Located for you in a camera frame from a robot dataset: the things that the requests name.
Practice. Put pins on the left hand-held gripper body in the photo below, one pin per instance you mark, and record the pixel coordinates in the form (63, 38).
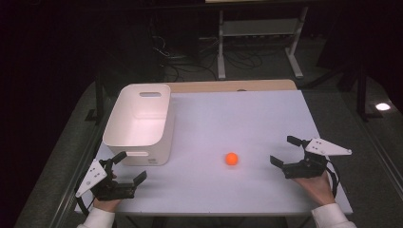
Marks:
(111, 190)

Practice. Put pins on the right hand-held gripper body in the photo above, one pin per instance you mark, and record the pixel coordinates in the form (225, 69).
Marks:
(309, 166)

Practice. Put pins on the person's left hand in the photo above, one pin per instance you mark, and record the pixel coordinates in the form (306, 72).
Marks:
(106, 204)

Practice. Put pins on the person's right hand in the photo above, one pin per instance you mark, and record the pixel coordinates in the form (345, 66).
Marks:
(320, 188)

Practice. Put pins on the white plastic bin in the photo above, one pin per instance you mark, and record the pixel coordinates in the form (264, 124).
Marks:
(139, 126)

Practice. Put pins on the orange ball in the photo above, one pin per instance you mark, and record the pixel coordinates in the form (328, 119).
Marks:
(232, 158)

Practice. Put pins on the black metal stand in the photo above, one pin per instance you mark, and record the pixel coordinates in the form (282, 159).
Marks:
(361, 95)
(99, 95)

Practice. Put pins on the white metal stand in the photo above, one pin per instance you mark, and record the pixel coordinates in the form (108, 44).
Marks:
(259, 28)

